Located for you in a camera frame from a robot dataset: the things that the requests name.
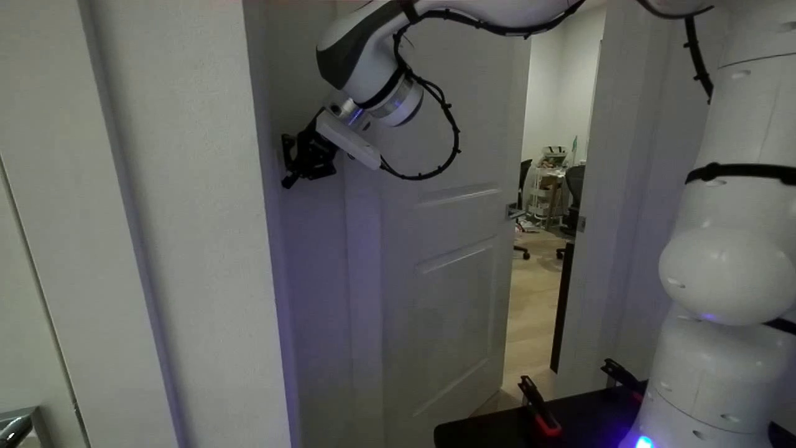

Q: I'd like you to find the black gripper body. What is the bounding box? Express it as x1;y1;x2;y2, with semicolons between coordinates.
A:
283;114;340;182

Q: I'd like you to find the white panelled door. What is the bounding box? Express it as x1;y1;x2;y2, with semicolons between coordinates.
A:
334;0;532;448

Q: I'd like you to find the black robot base board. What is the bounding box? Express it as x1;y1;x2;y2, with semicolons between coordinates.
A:
432;385;796;448

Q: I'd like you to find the black orange spring clamp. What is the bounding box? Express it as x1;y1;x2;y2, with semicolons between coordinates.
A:
518;374;566;440
600;355;652;402

